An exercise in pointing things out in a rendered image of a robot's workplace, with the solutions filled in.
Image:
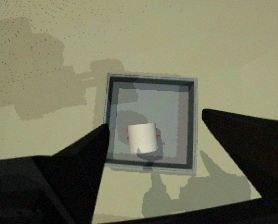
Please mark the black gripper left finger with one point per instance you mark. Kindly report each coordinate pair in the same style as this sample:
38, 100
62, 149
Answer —
71, 178

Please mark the grey square tray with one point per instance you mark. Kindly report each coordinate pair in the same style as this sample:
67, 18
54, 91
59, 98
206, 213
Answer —
169, 101

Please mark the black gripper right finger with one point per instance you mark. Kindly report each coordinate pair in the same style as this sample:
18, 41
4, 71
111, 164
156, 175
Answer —
252, 144

